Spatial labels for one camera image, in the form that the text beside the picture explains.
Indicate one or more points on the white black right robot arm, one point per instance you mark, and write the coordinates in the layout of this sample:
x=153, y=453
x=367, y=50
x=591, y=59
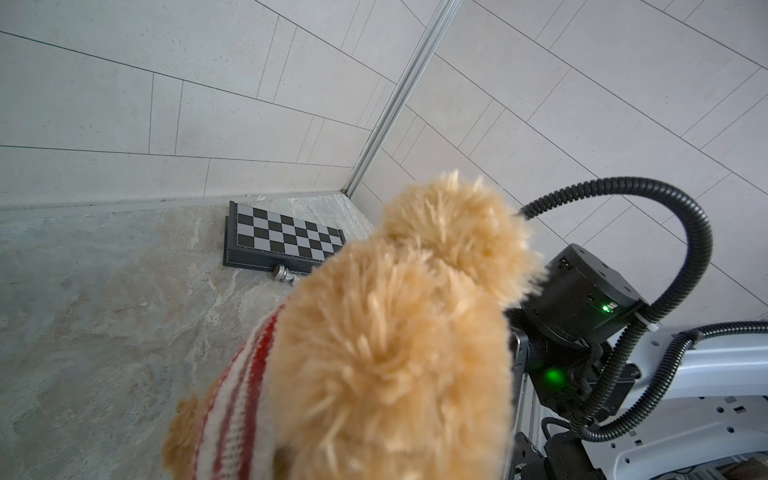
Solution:
x=628, y=398

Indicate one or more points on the red white striped knit sweater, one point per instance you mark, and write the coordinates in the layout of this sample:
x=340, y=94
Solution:
x=237, y=436

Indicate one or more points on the tan plush teddy bear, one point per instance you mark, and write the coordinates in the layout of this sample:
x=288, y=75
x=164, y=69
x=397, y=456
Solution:
x=391, y=360

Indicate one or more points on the aluminium corner frame post right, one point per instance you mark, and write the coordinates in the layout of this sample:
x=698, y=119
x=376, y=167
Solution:
x=425, y=49

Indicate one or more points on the folded black chess board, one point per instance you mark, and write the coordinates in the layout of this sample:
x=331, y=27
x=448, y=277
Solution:
x=259, y=239

